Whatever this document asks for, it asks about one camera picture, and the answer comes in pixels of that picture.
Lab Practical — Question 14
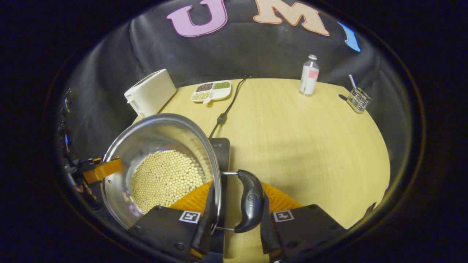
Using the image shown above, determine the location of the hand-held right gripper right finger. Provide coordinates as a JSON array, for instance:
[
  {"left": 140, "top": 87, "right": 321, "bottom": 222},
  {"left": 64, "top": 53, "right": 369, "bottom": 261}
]
[{"left": 260, "top": 183, "right": 348, "bottom": 262}]

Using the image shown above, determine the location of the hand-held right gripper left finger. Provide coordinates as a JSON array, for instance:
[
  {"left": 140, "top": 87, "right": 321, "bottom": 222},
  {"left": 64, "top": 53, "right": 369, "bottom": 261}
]
[{"left": 128, "top": 181, "right": 219, "bottom": 262}]

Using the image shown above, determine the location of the stainless steel pot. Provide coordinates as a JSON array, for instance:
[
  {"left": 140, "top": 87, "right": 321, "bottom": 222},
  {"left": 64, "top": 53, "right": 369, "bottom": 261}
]
[{"left": 101, "top": 113, "right": 265, "bottom": 234}]

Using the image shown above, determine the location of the black induction cooktop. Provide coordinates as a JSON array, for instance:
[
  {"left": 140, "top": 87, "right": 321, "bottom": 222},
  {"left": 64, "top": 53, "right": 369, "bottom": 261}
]
[{"left": 203, "top": 137, "right": 231, "bottom": 257}]

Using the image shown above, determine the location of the pile of yellow soybeans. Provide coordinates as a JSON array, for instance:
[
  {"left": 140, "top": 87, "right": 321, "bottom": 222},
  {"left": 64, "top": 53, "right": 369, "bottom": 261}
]
[{"left": 131, "top": 150, "right": 204, "bottom": 215}]

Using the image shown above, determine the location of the white toaster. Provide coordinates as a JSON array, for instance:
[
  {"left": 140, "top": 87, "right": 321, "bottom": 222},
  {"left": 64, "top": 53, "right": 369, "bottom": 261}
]
[{"left": 124, "top": 69, "right": 177, "bottom": 118}]

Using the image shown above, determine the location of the white divided dish of grains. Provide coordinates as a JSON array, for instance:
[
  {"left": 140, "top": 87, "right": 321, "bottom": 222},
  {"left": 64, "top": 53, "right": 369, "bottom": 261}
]
[{"left": 190, "top": 80, "right": 232, "bottom": 104}]

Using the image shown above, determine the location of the clear bottle with pink label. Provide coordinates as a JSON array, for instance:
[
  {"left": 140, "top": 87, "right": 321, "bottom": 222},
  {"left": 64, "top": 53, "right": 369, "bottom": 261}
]
[{"left": 299, "top": 54, "right": 320, "bottom": 97}]

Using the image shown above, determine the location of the black power cable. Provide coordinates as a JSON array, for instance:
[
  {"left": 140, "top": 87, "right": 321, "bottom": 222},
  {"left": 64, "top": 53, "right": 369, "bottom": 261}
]
[{"left": 208, "top": 75, "right": 252, "bottom": 139}]

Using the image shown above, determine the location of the metal wire holder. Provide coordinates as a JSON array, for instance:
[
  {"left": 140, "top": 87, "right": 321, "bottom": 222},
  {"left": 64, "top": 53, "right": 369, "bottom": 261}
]
[{"left": 346, "top": 87, "right": 371, "bottom": 114}]

